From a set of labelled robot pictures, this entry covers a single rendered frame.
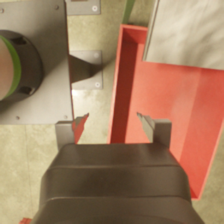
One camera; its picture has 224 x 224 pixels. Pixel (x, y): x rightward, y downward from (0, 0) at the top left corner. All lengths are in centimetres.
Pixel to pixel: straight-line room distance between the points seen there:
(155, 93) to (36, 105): 53
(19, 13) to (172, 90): 63
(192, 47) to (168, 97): 35
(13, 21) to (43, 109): 19
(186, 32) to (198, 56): 8
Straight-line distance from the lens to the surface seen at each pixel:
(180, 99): 79
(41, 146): 154
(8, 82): 29
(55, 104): 37
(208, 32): 47
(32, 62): 35
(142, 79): 73
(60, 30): 36
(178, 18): 43
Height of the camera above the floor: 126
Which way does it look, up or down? 76 degrees down
